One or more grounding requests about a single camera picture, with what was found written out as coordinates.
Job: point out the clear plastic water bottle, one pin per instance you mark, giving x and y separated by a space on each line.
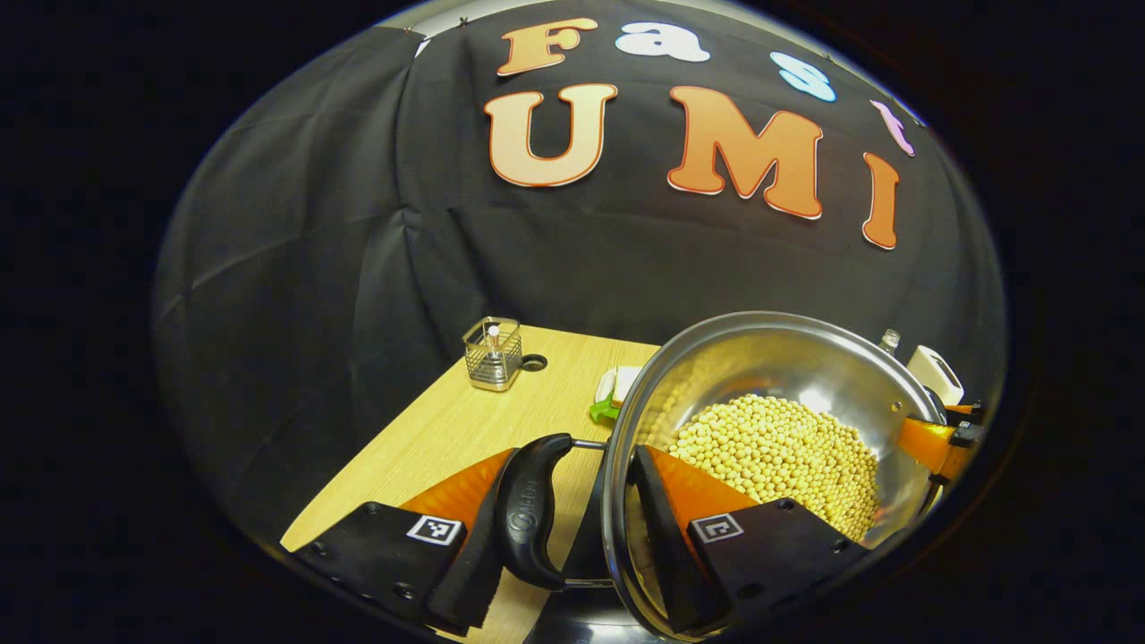
889 340

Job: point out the pile of yellow soybeans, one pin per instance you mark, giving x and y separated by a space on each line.
787 461

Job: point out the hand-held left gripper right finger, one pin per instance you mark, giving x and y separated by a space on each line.
666 555

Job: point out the small wooden stick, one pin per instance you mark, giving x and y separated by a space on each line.
493 338

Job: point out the white toaster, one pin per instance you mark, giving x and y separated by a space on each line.
935 371

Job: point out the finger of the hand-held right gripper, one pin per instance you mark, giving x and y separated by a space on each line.
935 447

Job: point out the black backdrop cloth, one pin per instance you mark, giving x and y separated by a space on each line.
358 233

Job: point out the sandwich with lettuce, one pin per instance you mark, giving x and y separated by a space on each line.
606 407

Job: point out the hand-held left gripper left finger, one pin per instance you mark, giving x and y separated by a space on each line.
465 572

